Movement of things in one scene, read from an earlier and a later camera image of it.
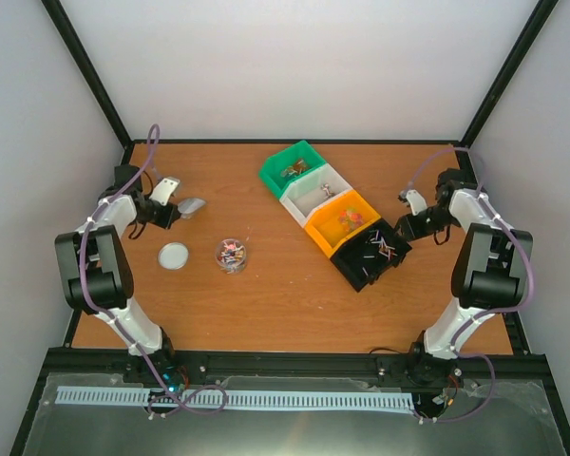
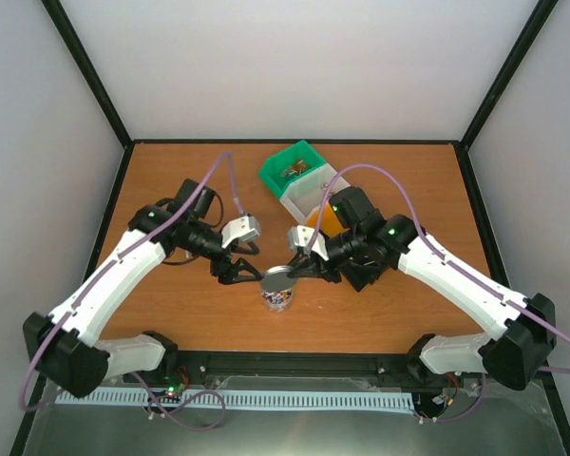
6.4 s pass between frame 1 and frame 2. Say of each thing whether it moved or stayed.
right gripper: moved
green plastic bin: stayed
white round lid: moved
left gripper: moved
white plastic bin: stayed
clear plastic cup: moved
